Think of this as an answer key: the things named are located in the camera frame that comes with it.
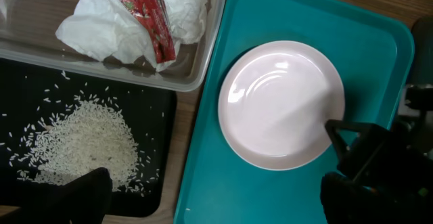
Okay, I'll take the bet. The rice pile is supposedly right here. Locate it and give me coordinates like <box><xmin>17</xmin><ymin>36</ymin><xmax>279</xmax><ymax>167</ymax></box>
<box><xmin>0</xmin><ymin>70</ymin><xmax>165</xmax><ymax>198</ymax></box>

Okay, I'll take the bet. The teal serving tray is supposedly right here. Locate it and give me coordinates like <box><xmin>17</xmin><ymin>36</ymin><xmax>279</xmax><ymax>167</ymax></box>
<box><xmin>175</xmin><ymin>0</ymin><xmax>414</xmax><ymax>223</ymax></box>

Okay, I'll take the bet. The black tray bin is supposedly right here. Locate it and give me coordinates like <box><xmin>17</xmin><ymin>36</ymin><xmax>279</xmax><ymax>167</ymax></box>
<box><xmin>0</xmin><ymin>57</ymin><xmax>177</xmax><ymax>218</ymax></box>

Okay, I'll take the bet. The clear plastic bin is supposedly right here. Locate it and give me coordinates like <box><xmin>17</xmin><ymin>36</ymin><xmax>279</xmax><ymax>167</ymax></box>
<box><xmin>1</xmin><ymin>0</ymin><xmax>226</xmax><ymax>91</ymax></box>

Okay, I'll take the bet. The tissue with red wrapper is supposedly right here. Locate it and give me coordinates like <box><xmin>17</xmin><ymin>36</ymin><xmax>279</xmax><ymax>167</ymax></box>
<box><xmin>55</xmin><ymin>0</ymin><xmax>208</xmax><ymax>72</ymax></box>

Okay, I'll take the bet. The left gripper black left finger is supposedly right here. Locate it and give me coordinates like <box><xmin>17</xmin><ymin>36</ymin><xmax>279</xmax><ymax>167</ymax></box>
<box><xmin>1</xmin><ymin>167</ymin><xmax>112</xmax><ymax>224</ymax></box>

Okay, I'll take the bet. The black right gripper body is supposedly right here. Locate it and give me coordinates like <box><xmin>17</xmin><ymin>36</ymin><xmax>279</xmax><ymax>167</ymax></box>
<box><xmin>337</xmin><ymin>123</ymin><xmax>432</xmax><ymax>197</ymax></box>

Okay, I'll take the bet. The grey dishwasher rack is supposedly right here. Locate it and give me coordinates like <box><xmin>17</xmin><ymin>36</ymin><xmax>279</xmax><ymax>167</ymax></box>
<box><xmin>407</xmin><ymin>16</ymin><xmax>432</xmax><ymax>85</ymax></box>

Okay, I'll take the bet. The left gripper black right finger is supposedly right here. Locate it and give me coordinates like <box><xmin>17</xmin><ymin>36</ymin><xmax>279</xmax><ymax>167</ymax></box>
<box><xmin>320</xmin><ymin>172</ymin><xmax>432</xmax><ymax>224</ymax></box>

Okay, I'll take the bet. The large pink plate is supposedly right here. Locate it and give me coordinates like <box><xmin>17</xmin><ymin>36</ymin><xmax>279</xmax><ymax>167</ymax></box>
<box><xmin>218</xmin><ymin>41</ymin><xmax>345</xmax><ymax>171</ymax></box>

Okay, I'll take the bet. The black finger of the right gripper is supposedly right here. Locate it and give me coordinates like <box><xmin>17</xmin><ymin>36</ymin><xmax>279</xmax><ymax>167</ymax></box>
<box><xmin>325</xmin><ymin>119</ymin><xmax>371</xmax><ymax>162</ymax></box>

